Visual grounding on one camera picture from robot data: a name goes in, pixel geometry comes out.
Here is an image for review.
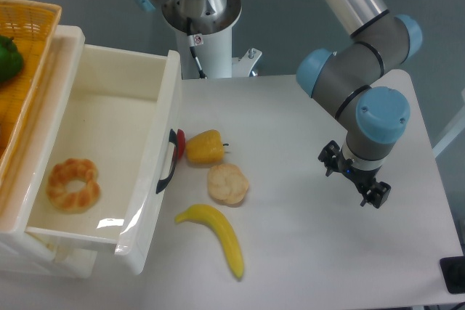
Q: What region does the green bell pepper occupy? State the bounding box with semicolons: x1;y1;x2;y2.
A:
1;36;24;83

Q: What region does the round pale bread roll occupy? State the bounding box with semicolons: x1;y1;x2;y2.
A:
207;163;249;205

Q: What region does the red bell pepper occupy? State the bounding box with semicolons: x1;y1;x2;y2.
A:
177;129;186;160

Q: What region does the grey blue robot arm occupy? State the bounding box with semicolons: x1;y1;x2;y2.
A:
135;0;422;208

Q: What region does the black device at edge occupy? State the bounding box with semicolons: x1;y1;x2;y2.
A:
440;256;465;294

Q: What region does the orange woven basket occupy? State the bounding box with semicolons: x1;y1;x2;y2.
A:
1;0;62;179

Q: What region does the yellow bell pepper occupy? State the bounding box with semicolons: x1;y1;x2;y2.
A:
185;129;229;164

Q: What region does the white top drawer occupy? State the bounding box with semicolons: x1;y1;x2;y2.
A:
26;45;182;278

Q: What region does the yellow banana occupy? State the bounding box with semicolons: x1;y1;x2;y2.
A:
174;204;245;280

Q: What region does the braided ring bread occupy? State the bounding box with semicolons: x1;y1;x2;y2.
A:
46;158;101;213

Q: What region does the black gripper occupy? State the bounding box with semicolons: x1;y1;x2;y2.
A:
318;140;391;209

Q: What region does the white drawer cabinet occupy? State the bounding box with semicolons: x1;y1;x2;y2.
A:
1;25;97;278

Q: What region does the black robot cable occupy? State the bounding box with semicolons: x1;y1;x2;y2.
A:
185;16;209;79

